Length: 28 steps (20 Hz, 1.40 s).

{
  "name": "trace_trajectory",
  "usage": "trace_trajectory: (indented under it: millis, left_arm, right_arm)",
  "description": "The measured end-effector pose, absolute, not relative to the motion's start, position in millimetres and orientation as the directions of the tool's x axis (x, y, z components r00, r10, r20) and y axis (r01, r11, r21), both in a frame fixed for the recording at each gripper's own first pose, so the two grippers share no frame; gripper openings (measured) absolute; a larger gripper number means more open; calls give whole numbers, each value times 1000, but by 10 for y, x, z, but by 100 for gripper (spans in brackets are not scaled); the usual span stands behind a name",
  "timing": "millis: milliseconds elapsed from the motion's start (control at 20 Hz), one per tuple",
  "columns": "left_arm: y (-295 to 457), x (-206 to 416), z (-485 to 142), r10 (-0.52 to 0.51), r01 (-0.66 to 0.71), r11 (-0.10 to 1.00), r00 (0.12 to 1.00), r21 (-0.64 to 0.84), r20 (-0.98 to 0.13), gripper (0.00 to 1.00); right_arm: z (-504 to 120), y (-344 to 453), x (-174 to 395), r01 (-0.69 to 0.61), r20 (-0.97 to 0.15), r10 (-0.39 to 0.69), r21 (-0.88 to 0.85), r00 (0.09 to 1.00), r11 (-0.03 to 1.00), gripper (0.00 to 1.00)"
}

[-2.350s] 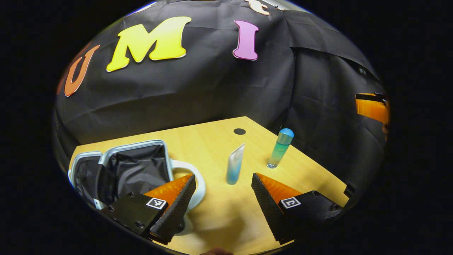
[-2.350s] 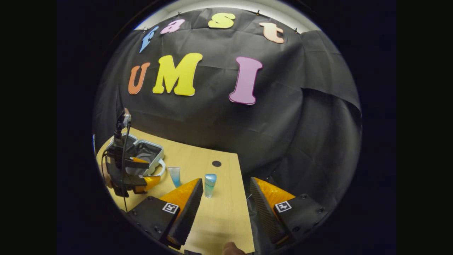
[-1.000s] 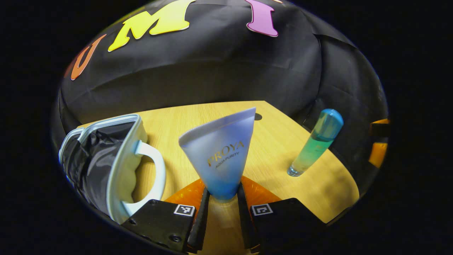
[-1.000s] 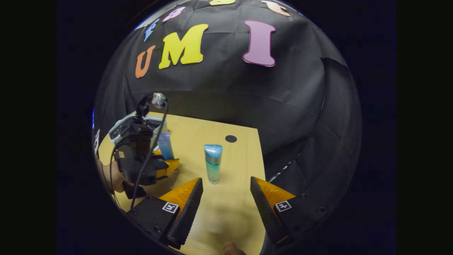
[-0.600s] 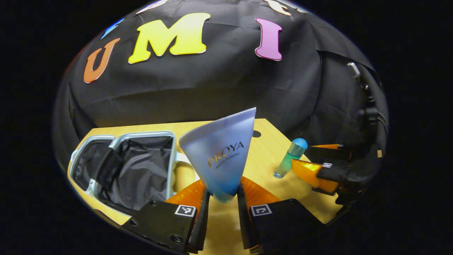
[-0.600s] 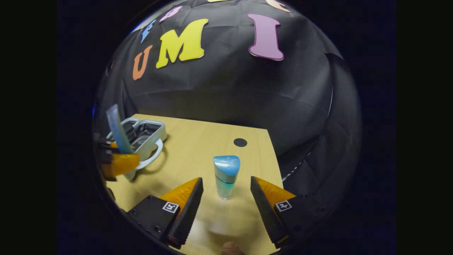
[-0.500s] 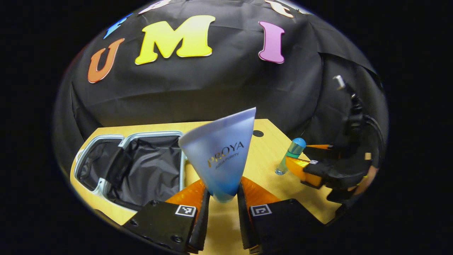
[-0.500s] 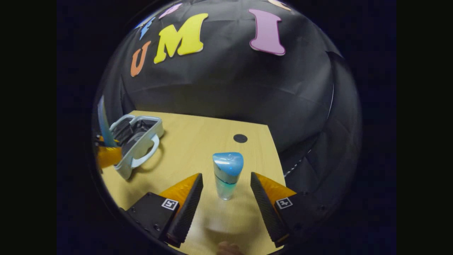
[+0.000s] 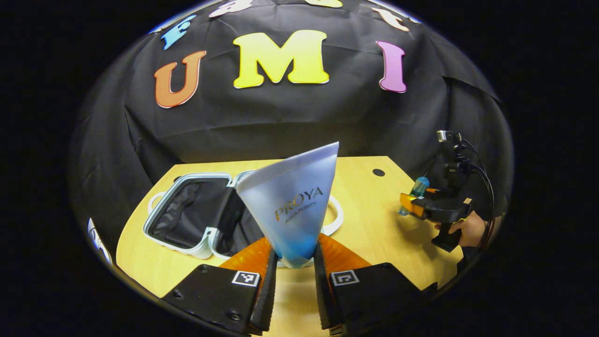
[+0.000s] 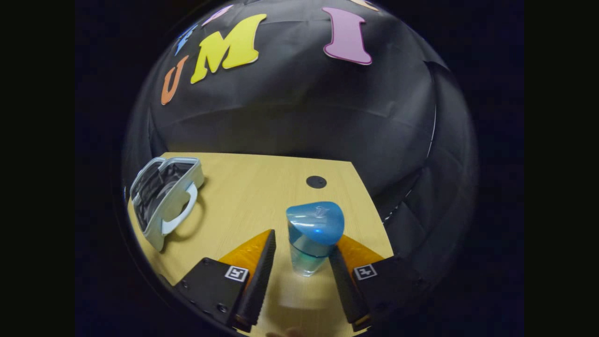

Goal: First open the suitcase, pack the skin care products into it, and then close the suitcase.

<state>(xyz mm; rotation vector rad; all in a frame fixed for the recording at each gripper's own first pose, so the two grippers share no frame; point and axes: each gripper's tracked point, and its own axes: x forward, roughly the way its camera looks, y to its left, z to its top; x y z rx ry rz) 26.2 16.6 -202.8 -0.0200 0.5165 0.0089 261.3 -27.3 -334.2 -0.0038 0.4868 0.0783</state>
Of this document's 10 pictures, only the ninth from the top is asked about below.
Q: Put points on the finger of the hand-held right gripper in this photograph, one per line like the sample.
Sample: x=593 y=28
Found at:
x=412 y=206

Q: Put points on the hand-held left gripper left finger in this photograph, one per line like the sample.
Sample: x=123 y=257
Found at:
x=266 y=299

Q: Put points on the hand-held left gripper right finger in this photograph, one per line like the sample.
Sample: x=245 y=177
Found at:
x=322 y=299

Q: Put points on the blue skincare bottle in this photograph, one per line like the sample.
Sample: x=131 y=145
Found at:
x=420 y=186

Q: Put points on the white blue skincare tube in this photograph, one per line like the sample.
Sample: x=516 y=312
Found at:
x=295 y=206

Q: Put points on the light blue suitcase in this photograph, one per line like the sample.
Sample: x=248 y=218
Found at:
x=187 y=210

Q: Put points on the black table grommet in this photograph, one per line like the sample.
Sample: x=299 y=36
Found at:
x=378 y=172

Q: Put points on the black backdrop cloth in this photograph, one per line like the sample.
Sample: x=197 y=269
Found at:
x=281 y=121

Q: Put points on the white curved object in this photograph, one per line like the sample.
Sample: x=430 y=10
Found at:
x=98 y=241

